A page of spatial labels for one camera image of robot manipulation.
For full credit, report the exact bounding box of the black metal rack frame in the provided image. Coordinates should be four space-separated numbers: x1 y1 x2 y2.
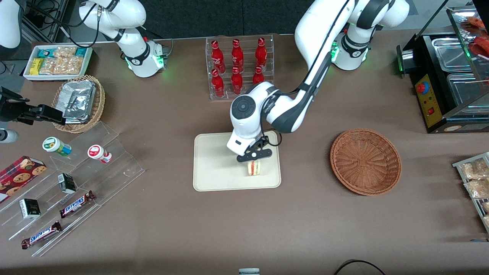
21 0 71 43

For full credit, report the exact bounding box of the steel warmer pan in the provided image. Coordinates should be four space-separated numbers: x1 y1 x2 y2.
446 72 489 107
431 37 476 72

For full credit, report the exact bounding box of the clear acrylic bottle rack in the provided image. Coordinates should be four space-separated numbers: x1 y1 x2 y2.
205 34 275 101

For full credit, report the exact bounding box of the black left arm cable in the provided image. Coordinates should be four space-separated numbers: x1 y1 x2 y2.
260 86 306 147

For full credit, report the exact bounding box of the grey metal snack tray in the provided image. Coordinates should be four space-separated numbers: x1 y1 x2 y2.
452 152 489 234

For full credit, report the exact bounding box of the red plaid cookie box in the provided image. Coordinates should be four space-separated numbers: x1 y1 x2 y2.
0 155 47 204

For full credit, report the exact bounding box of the red cola bottle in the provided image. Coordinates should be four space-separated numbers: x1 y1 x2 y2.
231 39 245 72
211 40 224 74
252 65 265 86
230 66 244 96
255 37 267 70
211 68 225 98

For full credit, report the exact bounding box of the light wicker basket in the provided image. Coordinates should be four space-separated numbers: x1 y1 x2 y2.
52 74 106 134

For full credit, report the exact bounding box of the red lid yogurt cup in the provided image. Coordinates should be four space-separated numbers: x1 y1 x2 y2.
87 144 113 164

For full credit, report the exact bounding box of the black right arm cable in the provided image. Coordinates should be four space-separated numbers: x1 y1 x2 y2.
23 0 104 48

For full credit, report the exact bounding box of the black floor cable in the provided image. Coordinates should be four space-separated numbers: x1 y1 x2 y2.
333 259 387 275

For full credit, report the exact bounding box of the green lid yogurt cup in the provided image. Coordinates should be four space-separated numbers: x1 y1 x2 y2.
42 136 72 157

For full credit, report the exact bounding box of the black glass food warmer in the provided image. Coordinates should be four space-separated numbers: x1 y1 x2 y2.
396 0 489 134

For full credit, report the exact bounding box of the silver foil pack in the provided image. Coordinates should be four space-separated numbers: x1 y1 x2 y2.
61 94 95 124
60 80 97 98

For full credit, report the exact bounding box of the cream plastic serving tray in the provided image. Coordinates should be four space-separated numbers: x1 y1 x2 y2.
193 130 282 192

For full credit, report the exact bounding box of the clear acrylic stepped display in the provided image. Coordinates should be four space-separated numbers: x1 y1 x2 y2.
0 121 146 257

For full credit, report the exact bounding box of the brown snickers bar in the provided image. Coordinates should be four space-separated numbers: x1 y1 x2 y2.
59 190 96 219
21 221 63 250

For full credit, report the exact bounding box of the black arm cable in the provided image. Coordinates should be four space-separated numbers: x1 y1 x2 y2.
23 0 104 48
260 86 306 147

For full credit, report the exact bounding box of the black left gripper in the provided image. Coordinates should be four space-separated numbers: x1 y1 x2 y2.
236 132 273 170

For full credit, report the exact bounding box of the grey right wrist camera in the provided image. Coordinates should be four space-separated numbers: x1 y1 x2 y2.
0 129 19 144

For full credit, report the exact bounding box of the round brown wicker basket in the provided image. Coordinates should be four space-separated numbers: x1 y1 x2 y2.
330 128 402 196

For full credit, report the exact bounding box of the clear bag of crackers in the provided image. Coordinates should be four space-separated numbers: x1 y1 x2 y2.
53 46 78 58
39 57 84 76

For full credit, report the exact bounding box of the white rectangular snack bin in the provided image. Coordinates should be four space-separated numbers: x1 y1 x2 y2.
23 45 94 82

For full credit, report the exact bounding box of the orange fried food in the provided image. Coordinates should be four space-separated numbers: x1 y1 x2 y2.
460 15 489 58

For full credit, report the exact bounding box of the small black carton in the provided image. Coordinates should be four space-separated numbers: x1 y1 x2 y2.
19 198 41 220
58 173 77 194

